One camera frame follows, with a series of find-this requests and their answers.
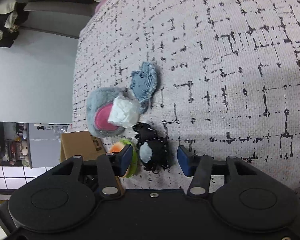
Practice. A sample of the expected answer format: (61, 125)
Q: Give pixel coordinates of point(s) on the black cream hanging clothes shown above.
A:
(0, 40)

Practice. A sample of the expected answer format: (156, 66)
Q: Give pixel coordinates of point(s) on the burger squishy toy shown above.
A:
(115, 148)

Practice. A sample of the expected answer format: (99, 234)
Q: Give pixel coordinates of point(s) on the black framed sliding door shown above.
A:
(15, 177)

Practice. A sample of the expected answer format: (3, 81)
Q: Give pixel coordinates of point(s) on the kitchen cabinet with appliances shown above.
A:
(13, 145)

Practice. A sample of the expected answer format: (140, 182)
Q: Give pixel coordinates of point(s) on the white packet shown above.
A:
(123, 112)

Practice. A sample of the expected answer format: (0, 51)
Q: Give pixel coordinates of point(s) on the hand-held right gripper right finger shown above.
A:
(183, 162)

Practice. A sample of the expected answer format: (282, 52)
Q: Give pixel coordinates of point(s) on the black stitched fabric toy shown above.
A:
(157, 150)

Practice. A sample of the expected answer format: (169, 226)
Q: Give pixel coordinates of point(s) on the cardboard box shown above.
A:
(75, 145)

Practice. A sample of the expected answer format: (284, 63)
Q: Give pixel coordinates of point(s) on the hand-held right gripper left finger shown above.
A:
(126, 161)

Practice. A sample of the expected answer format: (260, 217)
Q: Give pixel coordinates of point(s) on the grey pink plush toy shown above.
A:
(97, 100)

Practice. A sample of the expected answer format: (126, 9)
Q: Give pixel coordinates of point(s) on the blue denim fabric toy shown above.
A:
(142, 85)

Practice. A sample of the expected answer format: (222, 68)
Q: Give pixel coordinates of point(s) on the white black printed blanket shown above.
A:
(215, 80)

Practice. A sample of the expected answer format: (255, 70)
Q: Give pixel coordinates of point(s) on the dark grey door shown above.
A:
(55, 20)

